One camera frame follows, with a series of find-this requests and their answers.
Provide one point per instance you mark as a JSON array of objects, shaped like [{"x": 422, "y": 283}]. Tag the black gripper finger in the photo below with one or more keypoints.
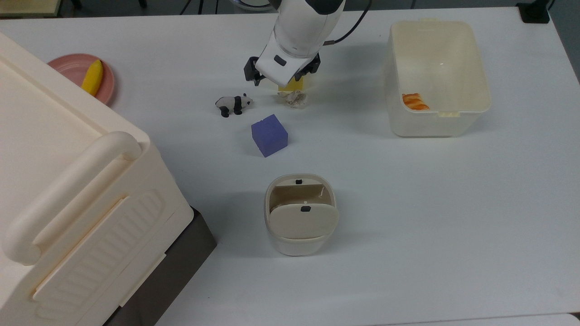
[
  {"x": 251, "y": 70},
  {"x": 312, "y": 67}
]

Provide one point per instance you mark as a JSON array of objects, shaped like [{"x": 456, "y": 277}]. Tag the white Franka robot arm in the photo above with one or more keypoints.
[{"x": 299, "y": 27}]

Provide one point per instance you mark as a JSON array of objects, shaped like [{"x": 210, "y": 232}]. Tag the cream trash bin with lid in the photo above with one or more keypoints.
[{"x": 301, "y": 222}]

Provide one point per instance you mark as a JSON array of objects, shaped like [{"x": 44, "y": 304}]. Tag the yellow foam cube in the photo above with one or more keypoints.
[{"x": 297, "y": 85}]

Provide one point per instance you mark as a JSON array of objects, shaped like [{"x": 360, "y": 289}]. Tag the small panda figurine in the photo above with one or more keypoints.
[{"x": 231, "y": 104}]

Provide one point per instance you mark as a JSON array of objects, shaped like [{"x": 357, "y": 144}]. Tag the purple foam cube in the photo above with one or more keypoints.
[{"x": 269, "y": 136}]

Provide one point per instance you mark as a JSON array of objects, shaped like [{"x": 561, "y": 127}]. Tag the black tripod legs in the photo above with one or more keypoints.
[{"x": 199, "y": 5}]

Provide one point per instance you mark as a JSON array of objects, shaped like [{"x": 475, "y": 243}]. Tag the toy bread with orange topping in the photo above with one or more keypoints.
[{"x": 414, "y": 102}]

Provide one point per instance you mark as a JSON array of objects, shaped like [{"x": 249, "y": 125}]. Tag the white plastic storage container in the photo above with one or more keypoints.
[{"x": 435, "y": 59}]

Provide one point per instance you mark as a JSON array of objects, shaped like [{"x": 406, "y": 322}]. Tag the yellow toy banana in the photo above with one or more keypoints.
[{"x": 93, "y": 77}]

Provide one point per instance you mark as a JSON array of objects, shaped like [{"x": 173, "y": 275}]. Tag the pink plate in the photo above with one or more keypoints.
[{"x": 68, "y": 68}]

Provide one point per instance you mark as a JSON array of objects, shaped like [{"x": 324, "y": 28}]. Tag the cream plastic storage cabinet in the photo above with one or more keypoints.
[{"x": 68, "y": 181}]

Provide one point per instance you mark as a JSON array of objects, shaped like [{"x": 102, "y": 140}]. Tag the tan wooden board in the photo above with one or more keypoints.
[{"x": 27, "y": 7}]

